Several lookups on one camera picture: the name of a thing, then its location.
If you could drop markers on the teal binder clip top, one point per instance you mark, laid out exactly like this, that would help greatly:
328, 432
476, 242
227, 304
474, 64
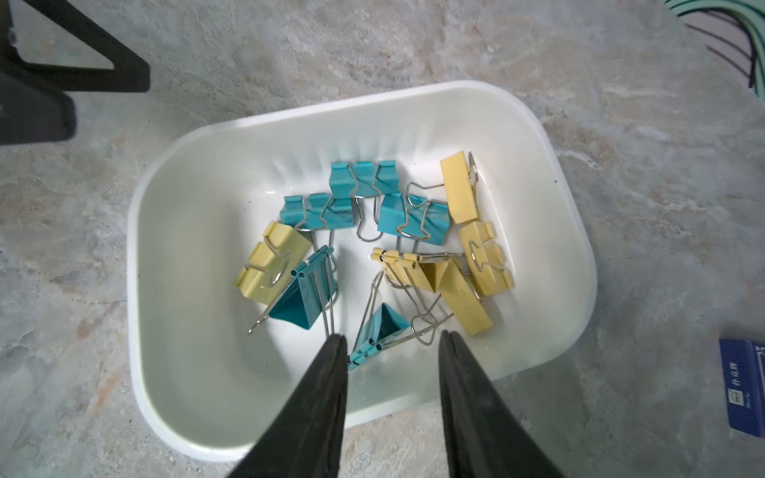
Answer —
361, 180

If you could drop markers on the teal binder clip middle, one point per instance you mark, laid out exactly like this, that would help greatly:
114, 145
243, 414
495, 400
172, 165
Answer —
414, 217

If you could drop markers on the white plastic storage box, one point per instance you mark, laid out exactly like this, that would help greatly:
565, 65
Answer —
208, 380

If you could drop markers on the yellow binder clip long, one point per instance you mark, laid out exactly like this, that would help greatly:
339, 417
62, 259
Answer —
459, 188

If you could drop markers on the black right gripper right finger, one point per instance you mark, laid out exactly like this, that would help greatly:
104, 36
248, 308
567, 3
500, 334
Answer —
482, 437

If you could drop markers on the teal binder clip left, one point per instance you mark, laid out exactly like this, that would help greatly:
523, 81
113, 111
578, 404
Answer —
317, 211

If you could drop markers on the teal binder clip upright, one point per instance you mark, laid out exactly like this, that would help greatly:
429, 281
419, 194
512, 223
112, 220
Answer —
308, 295

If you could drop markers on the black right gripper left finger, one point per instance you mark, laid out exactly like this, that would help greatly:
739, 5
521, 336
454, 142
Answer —
306, 438

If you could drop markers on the blue playing card box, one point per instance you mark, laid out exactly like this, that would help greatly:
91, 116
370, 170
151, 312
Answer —
743, 372

